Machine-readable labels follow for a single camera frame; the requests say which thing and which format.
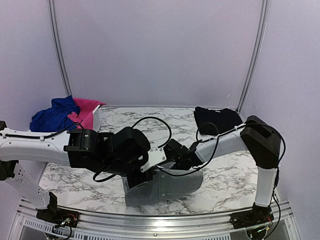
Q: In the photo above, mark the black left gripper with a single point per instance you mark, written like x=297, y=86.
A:
x=134, y=182

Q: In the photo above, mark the grey garment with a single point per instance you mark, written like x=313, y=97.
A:
x=164, y=186

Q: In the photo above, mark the black t-shirt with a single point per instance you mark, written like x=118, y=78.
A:
x=212, y=122

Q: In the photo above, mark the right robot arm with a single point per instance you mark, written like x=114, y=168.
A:
x=265, y=144

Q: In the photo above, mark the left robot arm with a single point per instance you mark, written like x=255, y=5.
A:
x=105, y=154

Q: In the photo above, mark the white plastic laundry basket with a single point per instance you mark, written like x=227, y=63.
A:
x=63, y=118

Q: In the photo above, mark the pink garment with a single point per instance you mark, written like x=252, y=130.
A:
x=88, y=115

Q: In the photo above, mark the blue garment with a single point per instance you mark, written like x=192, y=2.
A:
x=55, y=118

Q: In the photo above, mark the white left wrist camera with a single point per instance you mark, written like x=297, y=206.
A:
x=156, y=156

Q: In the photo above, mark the aluminium front frame rail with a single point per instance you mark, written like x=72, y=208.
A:
x=112, y=226

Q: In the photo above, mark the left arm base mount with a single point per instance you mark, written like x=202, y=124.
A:
x=60, y=217

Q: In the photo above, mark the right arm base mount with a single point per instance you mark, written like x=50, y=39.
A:
x=250, y=218

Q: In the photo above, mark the right aluminium corner post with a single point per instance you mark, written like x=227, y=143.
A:
x=255, y=54

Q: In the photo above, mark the aluminium corner post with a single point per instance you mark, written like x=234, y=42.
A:
x=58, y=47
x=255, y=54

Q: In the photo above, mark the left aluminium corner post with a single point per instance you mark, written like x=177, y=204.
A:
x=58, y=47

